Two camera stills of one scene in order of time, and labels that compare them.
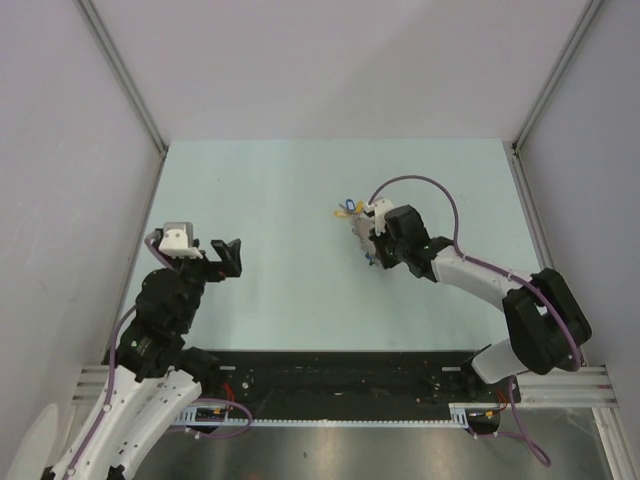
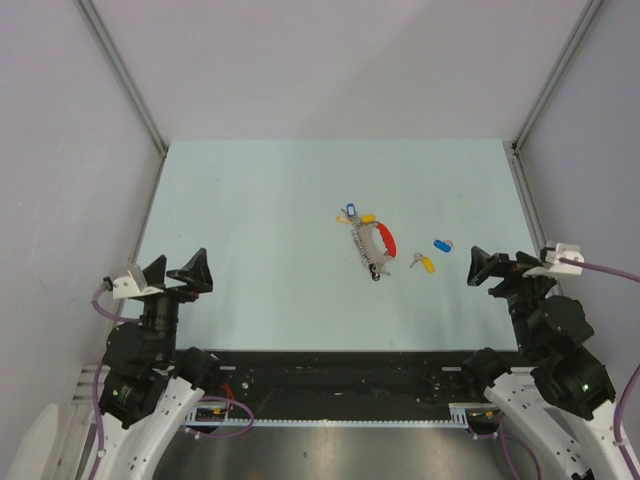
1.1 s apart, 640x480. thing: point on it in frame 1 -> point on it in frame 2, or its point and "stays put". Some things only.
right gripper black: [386, 262] -> [511, 270]
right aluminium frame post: [585, 18] stays put
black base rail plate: [351, 384] stays put
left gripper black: [229, 264] -> [196, 274]
